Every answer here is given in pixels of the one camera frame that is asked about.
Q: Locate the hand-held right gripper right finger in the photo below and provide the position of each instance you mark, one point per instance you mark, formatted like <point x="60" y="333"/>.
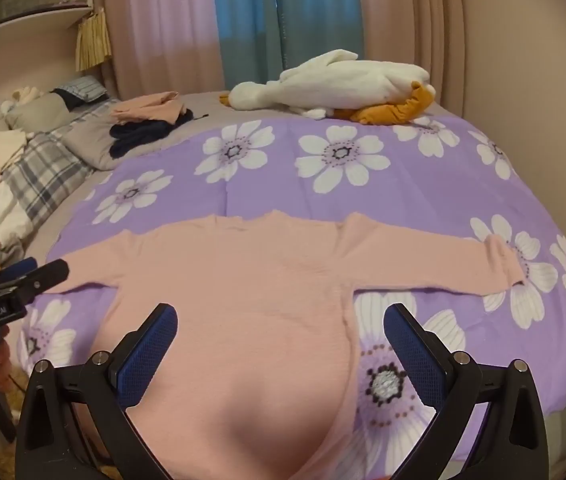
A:
<point x="414" y="355"/>

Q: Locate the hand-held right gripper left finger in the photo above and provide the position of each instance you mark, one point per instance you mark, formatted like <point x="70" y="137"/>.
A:
<point x="147" y="355"/>

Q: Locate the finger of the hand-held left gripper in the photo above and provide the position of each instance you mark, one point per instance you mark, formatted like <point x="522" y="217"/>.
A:
<point x="13" y="270"/>
<point x="48" y="275"/>

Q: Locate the pink knit sweater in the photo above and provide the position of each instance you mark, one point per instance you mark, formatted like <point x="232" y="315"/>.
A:
<point x="263" y="310"/>

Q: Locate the dark navy clothes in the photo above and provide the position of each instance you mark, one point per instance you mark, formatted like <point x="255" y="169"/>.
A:
<point x="138" y="135"/>

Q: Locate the folded pink clothes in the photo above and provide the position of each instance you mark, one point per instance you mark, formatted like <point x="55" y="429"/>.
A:
<point x="145" y="106"/>

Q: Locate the plaid quilt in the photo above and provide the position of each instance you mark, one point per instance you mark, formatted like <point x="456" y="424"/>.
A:
<point x="23" y="180"/>

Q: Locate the cream crumpled cloth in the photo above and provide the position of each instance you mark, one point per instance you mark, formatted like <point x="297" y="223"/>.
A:
<point x="10" y="145"/>

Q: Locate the grey pillow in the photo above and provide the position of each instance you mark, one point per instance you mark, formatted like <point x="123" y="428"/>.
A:
<point x="83" y="145"/>

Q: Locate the striped blue pillow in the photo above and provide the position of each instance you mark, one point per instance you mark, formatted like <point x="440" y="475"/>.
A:
<point x="85" y="87"/>

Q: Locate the purple floral blanket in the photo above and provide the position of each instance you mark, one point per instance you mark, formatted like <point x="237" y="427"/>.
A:
<point x="363" y="170"/>

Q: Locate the pink curtain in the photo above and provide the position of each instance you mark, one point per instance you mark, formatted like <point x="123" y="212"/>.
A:
<point x="163" y="25"/>

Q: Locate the white goose plush toy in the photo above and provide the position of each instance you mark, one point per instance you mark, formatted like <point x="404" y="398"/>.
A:
<point x="343" y="82"/>

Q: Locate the beige curtain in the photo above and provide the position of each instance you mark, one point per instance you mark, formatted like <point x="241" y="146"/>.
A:
<point x="413" y="15"/>

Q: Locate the blue curtain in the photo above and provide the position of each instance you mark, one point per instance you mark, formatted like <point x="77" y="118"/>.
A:
<point x="288" y="15"/>

